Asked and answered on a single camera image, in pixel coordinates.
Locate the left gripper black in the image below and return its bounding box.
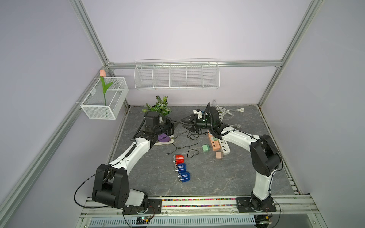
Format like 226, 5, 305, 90
155, 116, 179, 136

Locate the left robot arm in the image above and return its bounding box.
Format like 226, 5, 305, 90
74, 112, 175, 212

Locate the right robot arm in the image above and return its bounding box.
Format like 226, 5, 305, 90
184, 103, 282, 212

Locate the red electric shaver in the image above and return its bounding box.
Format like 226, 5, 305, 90
173, 155, 185, 164

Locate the potted green plant black vase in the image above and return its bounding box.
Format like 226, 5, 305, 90
142, 96, 172, 116

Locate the cream hand-shaped holder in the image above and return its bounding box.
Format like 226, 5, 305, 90
155, 135, 174, 146

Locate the orange power strip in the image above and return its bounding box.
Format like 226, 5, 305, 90
208, 133, 221, 152

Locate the white power strip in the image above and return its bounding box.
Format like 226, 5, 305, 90
219, 140, 231, 155

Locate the pink charger cube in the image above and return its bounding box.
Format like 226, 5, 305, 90
215, 152, 223, 160

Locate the pink artificial tulip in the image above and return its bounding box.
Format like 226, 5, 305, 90
99, 69, 113, 105

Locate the white power cord bundle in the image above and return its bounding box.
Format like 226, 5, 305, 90
212, 100, 246, 129

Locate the long white wire shelf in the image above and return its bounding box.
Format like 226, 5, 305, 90
134, 59, 220, 90

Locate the white wire basket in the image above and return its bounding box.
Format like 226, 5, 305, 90
80, 77, 129, 120

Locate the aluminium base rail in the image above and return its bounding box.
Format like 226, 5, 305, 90
81, 194, 320, 219

